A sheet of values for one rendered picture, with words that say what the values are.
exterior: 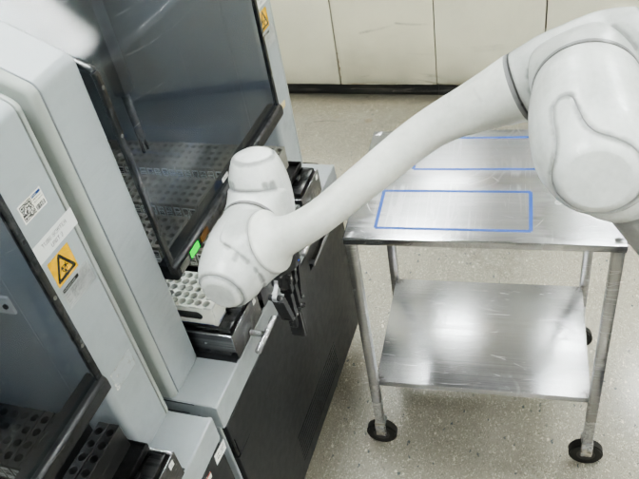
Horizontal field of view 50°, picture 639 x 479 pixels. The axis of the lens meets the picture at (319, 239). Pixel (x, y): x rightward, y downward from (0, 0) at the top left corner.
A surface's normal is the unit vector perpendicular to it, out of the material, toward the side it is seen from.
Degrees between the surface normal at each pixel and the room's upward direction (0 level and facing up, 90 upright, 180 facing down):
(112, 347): 90
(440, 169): 0
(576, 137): 40
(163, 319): 90
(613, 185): 85
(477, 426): 0
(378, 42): 90
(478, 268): 0
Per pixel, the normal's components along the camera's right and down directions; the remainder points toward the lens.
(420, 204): -0.15, -0.76
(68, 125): 0.94, 0.08
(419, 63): -0.29, 0.65
